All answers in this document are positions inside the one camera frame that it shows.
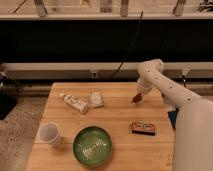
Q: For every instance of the red pepper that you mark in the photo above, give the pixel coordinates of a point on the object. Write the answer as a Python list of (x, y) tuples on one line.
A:
[(137, 98)]

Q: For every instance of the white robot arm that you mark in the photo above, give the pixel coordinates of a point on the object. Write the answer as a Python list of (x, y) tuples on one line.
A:
[(193, 140)]

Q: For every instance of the white tube bottle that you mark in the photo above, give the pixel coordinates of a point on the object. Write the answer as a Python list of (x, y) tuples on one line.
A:
[(75, 103)]

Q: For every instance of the orange brown small box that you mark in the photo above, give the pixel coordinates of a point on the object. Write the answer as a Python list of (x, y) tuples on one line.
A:
[(143, 128)]

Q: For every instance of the green ribbed bowl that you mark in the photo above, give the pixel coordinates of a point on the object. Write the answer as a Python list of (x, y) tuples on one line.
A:
[(92, 146)]

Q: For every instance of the blue box on floor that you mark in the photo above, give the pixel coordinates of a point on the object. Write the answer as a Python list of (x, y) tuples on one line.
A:
[(173, 116)]

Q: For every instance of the dark object at left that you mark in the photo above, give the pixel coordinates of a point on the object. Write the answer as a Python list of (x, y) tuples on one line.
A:
[(9, 93)]

